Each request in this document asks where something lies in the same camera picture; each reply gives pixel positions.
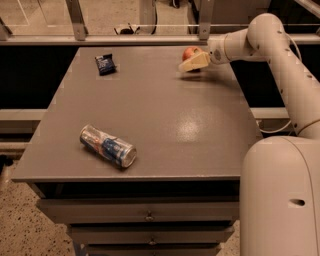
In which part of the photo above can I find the red apple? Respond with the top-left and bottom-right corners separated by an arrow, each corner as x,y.
182,46 -> 202,61

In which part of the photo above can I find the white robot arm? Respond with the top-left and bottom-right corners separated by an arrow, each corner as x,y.
179,13 -> 320,256

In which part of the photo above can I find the top drawer with knob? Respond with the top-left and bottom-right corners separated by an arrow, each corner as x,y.
37,198 -> 239,224

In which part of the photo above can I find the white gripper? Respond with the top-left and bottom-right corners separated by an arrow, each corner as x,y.
178,34 -> 230,72

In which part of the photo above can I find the middle drawer with knob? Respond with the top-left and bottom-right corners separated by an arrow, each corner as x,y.
68,223 -> 234,245

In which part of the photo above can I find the drawer with knob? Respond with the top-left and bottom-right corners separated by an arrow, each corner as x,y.
37,198 -> 239,224
68,223 -> 234,245

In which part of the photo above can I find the blue rxbar blueberry wrapper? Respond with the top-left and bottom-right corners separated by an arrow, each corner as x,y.
95,54 -> 116,76

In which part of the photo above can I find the grey drawer cabinet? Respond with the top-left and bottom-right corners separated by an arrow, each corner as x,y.
13,47 -> 261,256

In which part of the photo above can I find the metal railing frame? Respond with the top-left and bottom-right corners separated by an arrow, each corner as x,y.
0,0 -> 319,46

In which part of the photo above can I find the red bull energy drink can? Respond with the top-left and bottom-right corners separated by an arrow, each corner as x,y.
80,124 -> 137,168

